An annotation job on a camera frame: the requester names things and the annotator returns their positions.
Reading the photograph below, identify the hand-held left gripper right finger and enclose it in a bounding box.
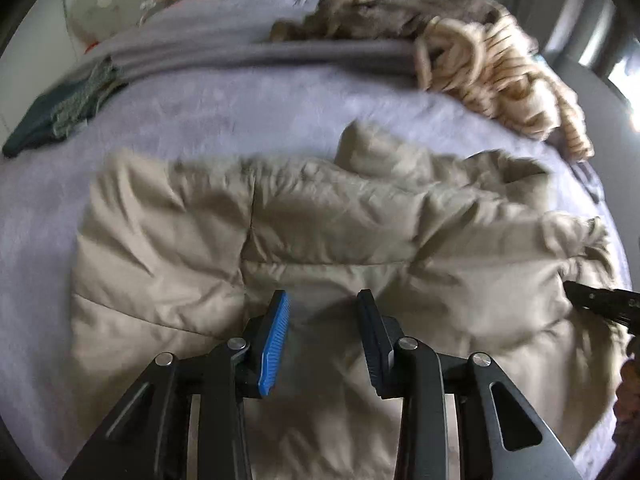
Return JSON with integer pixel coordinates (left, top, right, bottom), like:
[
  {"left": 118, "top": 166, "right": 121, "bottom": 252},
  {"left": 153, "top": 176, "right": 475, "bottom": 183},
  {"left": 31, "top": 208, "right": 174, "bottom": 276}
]
[{"left": 355, "top": 289, "right": 583, "bottom": 480}]

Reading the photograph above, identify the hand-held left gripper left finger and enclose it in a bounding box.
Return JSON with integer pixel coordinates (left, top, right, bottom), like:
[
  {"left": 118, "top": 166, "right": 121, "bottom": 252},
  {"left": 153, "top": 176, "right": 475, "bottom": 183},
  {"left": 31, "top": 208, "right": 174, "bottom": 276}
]
[{"left": 62, "top": 290, "right": 291, "bottom": 480}]

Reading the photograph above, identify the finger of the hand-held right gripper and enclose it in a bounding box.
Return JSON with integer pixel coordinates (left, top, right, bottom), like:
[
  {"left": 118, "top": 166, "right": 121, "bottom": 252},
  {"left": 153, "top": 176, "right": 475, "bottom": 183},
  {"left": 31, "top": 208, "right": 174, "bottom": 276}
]
[{"left": 564, "top": 280, "right": 640, "bottom": 333}]

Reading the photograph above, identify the beige puffer jacket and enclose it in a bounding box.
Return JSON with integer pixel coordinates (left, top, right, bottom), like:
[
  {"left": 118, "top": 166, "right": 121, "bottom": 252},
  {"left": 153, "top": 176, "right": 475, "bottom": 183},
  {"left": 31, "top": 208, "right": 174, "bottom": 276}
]
[{"left": 67, "top": 122, "right": 623, "bottom": 480}]

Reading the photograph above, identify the person's right hand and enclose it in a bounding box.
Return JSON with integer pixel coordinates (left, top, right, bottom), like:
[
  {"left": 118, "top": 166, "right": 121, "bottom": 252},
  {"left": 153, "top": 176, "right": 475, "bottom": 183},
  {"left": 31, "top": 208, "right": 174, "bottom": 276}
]
[{"left": 614, "top": 335, "right": 640, "bottom": 441}]

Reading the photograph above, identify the window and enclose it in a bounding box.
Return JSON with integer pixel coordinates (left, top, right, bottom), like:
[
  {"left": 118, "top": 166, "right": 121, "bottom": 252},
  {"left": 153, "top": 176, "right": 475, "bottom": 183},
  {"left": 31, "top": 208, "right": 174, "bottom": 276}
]
[{"left": 607, "top": 55, "right": 640, "bottom": 133}]

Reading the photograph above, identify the lavender embossed bed blanket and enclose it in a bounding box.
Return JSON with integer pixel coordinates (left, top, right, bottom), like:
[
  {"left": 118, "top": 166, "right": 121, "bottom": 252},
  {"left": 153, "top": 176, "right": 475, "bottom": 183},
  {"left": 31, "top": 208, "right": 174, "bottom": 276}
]
[{"left": 0, "top": 0, "right": 631, "bottom": 480}]

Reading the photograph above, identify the cream striped robe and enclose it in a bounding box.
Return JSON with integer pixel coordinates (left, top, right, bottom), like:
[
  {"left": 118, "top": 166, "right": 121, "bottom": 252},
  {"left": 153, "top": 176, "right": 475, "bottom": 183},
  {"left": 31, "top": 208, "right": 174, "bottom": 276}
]
[{"left": 412, "top": 15, "right": 596, "bottom": 161}]

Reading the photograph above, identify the brown fleece garment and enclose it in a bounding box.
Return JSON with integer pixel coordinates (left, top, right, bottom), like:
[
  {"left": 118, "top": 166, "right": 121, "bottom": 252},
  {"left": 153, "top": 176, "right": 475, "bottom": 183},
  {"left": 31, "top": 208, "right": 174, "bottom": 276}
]
[{"left": 270, "top": 0, "right": 506, "bottom": 43}]

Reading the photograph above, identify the dark teal folded garment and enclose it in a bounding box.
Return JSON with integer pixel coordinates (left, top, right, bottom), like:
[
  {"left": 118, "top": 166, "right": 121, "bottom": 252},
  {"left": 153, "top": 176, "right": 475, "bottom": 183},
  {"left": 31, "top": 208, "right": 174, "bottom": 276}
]
[{"left": 2, "top": 57, "right": 128, "bottom": 158}]

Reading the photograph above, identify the white electric fan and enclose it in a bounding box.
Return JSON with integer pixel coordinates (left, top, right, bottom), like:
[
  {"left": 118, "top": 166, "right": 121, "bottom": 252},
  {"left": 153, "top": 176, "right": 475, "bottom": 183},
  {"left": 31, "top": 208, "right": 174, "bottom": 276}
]
[{"left": 65, "top": 0, "right": 151, "bottom": 46}]

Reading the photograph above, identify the white and orange cable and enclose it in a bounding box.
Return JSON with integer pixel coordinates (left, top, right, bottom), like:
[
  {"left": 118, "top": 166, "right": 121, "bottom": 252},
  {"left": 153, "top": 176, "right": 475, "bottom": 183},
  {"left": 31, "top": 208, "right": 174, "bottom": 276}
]
[{"left": 140, "top": 0, "right": 189, "bottom": 14}]

